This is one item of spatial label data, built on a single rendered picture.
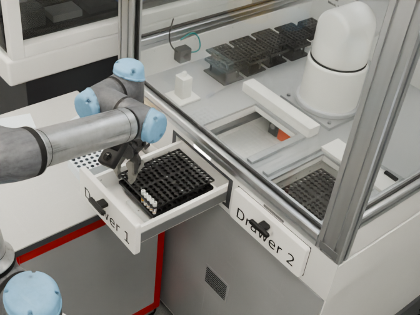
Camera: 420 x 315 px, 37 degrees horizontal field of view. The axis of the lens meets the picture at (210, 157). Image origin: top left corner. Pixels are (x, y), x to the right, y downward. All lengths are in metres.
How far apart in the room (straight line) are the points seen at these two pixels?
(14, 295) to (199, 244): 0.87
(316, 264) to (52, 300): 0.69
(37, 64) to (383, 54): 1.45
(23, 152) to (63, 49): 1.34
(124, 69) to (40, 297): 0.55
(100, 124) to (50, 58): 1.17
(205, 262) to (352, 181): 0.82
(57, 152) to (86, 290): 1.04
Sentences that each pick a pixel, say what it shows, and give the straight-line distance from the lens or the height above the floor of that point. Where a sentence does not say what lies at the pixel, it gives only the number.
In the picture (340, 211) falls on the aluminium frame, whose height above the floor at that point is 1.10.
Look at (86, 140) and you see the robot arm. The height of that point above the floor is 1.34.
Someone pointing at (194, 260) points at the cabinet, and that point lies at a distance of 2.19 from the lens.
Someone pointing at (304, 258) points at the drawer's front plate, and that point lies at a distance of 1.68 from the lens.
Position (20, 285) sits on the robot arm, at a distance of 1.41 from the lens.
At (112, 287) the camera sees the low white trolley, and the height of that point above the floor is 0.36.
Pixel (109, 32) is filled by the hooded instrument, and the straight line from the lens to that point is 2.52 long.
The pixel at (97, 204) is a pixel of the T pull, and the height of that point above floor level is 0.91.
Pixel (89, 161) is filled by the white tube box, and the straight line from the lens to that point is 2.05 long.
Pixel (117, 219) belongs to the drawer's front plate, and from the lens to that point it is 1.73.
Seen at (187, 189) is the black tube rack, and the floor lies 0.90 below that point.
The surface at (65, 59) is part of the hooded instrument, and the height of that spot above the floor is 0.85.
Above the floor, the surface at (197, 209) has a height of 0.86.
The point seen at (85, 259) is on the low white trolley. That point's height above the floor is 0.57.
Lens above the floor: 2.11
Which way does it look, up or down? 39 degrees down
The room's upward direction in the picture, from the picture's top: 7 degrees clockwise
